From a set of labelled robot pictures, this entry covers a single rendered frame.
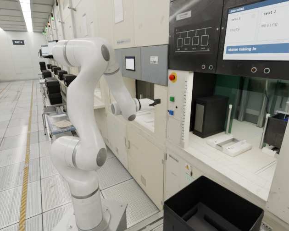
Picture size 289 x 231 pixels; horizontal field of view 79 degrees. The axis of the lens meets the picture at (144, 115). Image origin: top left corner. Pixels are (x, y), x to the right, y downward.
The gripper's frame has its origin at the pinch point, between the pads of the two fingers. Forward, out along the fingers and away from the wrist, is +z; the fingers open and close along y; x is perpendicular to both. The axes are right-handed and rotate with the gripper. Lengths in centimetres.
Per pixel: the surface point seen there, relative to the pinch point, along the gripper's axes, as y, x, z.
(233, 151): 37, -30, 34
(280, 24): 59, 39, 12
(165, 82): -6.7, 11.0, 11.6
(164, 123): -8.2, -21.6, 12.5
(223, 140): 24, -30, 42
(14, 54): -1320, 43, -173
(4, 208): -103, -120, -120
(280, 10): 58, 44, 12
